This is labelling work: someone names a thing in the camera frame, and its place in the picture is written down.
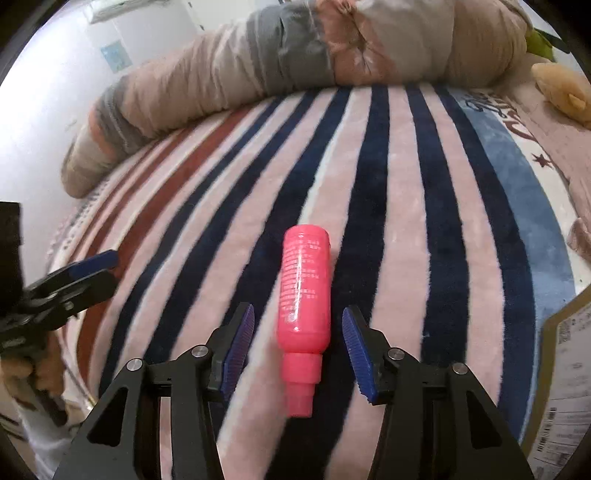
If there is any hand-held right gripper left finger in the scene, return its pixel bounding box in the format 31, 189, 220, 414
53, 302, 256, 480

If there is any yellow plush toy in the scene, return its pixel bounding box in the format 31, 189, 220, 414
531, 62, 591, 123

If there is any green plush toy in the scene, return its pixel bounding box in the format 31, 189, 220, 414
524, 28, 571, 58

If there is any person's left forearm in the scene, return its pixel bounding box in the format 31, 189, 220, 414
16, 406, 79, 480

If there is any rolled beige grey duvet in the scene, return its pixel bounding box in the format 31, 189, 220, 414
61, 0, 529, 199

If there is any light blue wall poster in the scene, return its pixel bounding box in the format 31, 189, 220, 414
99, 39, 134, 72

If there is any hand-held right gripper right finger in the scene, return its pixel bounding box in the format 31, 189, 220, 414
342, 305, 536, 480

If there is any pink plastic bottle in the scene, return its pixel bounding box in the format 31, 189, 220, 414
276, 224, 332, 418

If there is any pink ribbed pillow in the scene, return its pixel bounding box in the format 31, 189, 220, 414
503, 51, 591, 217

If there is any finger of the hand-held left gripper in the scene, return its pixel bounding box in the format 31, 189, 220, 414
46, 250, 120, 288
28, 270, 117, 326

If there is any person's left hand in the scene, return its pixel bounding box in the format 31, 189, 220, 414
0, 330, 64, 404

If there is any brown cardboard box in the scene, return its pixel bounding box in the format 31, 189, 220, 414
522, 295, 591, 480

